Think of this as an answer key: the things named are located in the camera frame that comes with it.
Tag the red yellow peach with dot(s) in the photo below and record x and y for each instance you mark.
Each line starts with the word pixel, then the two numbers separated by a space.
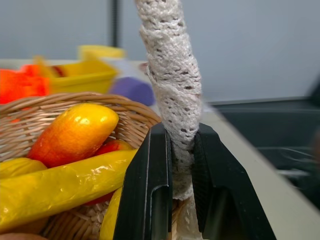
pixel 112 147

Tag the yellow plastic tray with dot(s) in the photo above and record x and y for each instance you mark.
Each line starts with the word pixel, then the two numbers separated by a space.
pixel 82 77

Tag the dark grey plastic bin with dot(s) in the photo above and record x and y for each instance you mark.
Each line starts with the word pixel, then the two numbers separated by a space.
pixel 275 130

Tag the yellow orange mango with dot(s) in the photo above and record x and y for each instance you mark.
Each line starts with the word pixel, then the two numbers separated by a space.
pixel 75 135

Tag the yellow round container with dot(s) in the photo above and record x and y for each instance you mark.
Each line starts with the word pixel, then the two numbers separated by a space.
pixel 100 52

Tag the brown round fruit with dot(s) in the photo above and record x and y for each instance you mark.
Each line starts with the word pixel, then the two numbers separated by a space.
pixel 27 228

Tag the long yellow banana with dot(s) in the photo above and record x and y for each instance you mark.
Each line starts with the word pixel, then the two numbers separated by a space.
pixel 57 187

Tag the black vertical pole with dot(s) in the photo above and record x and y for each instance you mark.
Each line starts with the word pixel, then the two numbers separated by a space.
pixel 117 22

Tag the orange toy object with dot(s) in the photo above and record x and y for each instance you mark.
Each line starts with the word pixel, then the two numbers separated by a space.
pixel 20 85

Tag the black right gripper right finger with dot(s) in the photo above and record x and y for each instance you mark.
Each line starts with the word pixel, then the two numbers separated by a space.
pixel 225 190

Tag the purple block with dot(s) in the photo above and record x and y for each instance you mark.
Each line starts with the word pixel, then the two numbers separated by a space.
pixel 132 90

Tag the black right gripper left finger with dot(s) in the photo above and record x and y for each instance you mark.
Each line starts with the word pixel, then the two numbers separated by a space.
pixel 145 190

